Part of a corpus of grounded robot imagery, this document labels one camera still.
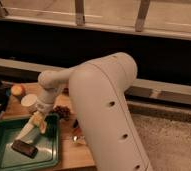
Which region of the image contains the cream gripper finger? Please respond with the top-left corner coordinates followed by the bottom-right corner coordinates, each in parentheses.
top-left (33, 112), bottom-right (47, 134)

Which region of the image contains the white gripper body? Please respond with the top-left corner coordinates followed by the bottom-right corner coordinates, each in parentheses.
top-left (36, 88), bottom-right (62, 115)

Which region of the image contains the peeled banana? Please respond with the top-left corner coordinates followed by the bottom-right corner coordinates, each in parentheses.
top-left (16, 115), bottom-right (37, 140)

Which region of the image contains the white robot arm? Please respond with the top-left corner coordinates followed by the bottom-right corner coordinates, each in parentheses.
top-left (37, 52), bottom-right (153, 171)

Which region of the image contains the green plastic tray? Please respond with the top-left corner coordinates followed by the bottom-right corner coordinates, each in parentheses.
top-left (0, 115), bottom-right (59, 171)

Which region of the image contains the white cup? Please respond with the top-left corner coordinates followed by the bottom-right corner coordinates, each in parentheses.
top-left (21, 94), bottom-right (37, 113)

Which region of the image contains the bunch of dark grapes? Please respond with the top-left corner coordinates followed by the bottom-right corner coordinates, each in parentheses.
top-left (52, 106), bottom-right (71, 121)

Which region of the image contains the peach fruit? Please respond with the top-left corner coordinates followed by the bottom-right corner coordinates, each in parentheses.
top-left (11, 84), bottom-right (25, 97)

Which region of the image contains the dark brown rectangular block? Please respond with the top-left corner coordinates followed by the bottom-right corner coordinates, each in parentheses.
top-left (11, 140), bottom-right (38, 158)

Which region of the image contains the metal strainer spoon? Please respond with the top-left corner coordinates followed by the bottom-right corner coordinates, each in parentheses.
top-left (72, 135), bottom-right (85, 144)

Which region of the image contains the wooden table board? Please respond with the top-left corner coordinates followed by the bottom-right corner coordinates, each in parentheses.
top-left (1, 83), bottom-right (96, 171)

